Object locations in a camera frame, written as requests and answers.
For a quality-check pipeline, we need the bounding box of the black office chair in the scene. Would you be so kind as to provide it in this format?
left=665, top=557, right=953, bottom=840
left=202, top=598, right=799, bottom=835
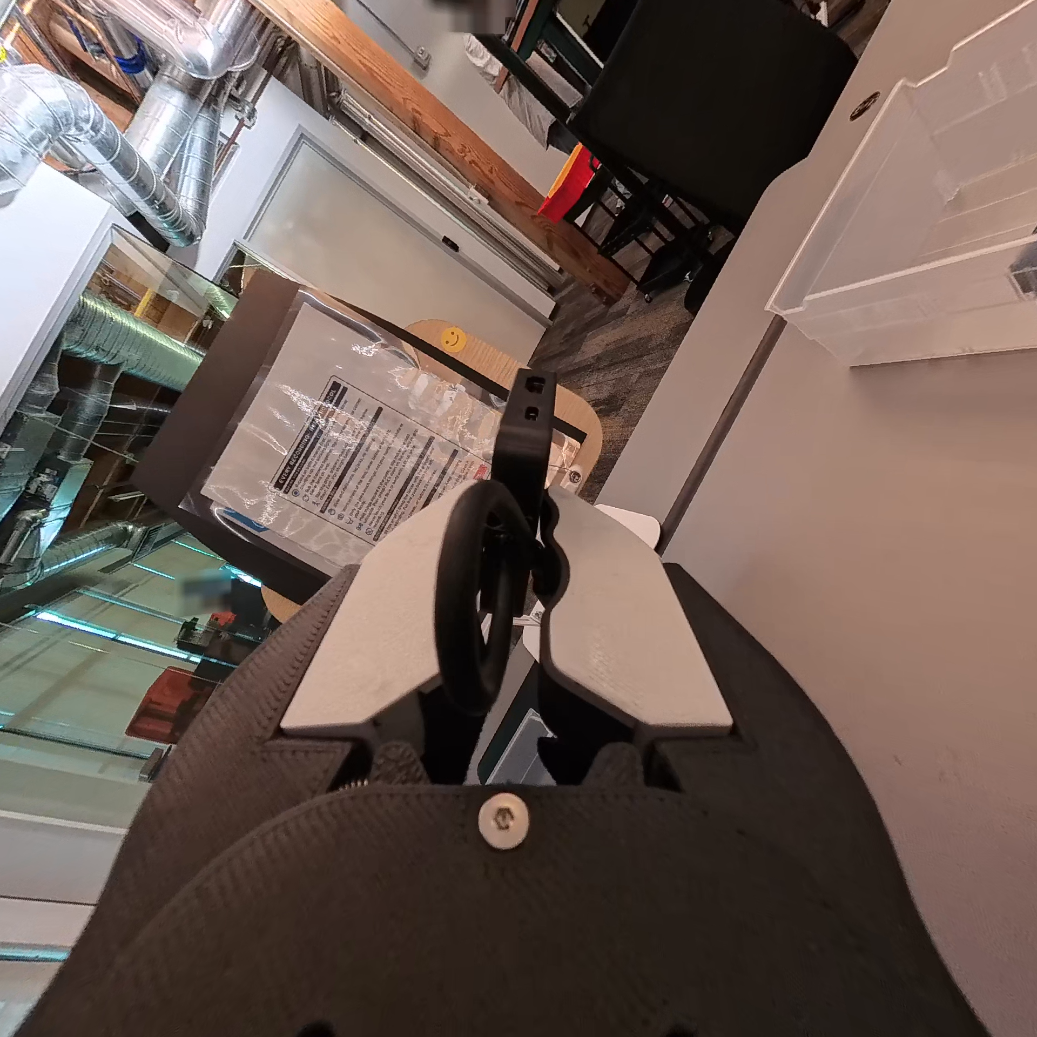
left=567, top=0, right=860, bottom=236

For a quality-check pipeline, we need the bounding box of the clear plastic bin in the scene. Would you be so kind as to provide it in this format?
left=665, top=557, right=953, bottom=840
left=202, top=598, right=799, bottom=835
left=765, top=0, right=1037, bottom=369

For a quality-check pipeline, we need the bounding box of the red plastic tray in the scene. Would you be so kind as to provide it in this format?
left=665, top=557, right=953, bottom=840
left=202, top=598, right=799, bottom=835
left=536, top=144, right=604, bottom=224

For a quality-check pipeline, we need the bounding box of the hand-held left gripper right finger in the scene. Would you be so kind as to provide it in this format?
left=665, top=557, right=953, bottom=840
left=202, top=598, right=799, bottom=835
left=535, top=490, right=736, bottom=771

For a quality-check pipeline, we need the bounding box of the black zip-tied pigtail cable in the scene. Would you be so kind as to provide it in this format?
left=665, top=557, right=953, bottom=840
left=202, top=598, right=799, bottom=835
left=435, top=484, right=546, bottom=718

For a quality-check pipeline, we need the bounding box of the sign stand with white base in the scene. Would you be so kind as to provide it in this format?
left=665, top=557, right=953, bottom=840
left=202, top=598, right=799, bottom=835
left=133, top=271, right=665, bottom=787

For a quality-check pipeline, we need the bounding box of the instruction sheet in plastic sleeve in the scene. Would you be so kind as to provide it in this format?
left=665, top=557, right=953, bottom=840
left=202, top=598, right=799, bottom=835
left=180, top=287, right=588, bottom=584

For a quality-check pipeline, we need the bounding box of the frosted glass door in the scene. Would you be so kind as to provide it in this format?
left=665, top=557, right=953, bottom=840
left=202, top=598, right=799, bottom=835
left=235, top=125, right=562, bottom=325

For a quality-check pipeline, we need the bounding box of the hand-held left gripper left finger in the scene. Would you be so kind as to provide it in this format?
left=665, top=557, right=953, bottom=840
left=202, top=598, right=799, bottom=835
left=280, top=482, right=489, bottom=780

